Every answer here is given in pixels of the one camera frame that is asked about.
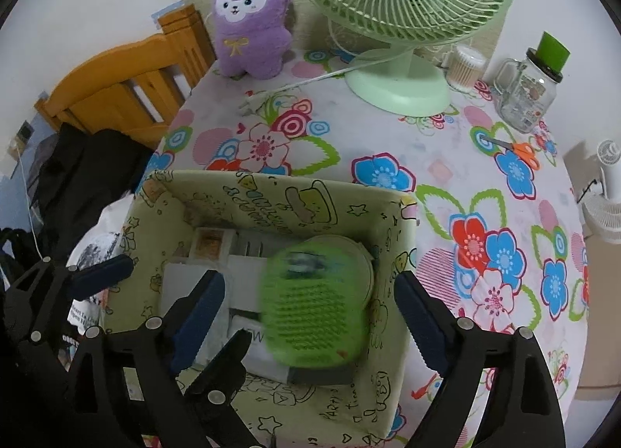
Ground green panda mini speaker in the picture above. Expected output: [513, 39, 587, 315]
[259, 235, 374, 371]

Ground thin white cable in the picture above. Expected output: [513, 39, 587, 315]
[14, 142, 44, 259]

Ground white printed tote bag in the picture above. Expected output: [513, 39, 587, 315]
[65, 196, 146, 332]

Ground yellow-green fabric storage box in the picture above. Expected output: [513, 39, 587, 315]
[99, 169, 419, 444]

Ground glass mug jar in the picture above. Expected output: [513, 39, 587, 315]
[492, 48, 564, 133]

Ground beige wooden door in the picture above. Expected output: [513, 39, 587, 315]
[575, 230, 621, 391]

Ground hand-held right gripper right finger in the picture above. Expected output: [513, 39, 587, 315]
[394, 271, 566, 448]

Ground blue printed paper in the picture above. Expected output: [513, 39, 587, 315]
[151, 0, 187, 22]

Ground black fan cable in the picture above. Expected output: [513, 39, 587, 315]
[575, 179, 600, 204]

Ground green desk fan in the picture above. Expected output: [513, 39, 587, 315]
[279, 0, 519, 116]

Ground white fan power cable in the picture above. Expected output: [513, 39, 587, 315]
[238, 48, 389, 116]

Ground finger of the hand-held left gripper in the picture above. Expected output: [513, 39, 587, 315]
[184, 330, 272, 448]
[5, 254, 135, 339]

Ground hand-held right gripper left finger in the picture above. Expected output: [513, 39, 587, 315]
[65, 270, 226, 448]

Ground green plastic cup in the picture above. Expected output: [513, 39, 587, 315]
[535, 31, 572, 69]

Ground black clothing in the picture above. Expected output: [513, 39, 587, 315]
[26, 121, 156, 255]

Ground white standing fan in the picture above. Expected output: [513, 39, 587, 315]
[575, 140, 621, 238]

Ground orange wooden chair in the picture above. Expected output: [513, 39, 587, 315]
[34, 4, 217, 150]

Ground floral tablecloth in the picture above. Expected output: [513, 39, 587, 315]
[160, 45, 590, 448]

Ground white flat box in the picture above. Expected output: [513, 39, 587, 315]
[160, 254, 265, 362]

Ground orange scissors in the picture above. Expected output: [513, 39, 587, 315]
[478, 134, 541, 171]

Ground cotton swab jar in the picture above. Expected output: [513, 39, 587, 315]
[446, 45, 487, 93]

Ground purple plush toy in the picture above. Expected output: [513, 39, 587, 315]
[212, 0, 295, 79]

